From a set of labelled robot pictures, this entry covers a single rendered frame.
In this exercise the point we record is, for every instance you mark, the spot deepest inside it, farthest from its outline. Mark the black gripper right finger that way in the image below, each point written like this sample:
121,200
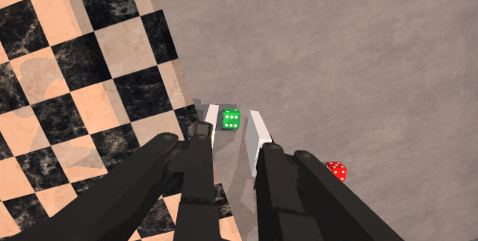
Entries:
337,213

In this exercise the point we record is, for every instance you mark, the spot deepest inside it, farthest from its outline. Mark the green die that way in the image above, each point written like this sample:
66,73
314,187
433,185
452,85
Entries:
231,118

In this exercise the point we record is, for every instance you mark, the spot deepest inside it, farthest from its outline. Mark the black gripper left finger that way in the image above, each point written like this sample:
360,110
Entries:
113,207

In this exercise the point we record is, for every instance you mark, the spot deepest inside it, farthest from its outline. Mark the red die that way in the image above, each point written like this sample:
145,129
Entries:
338,169

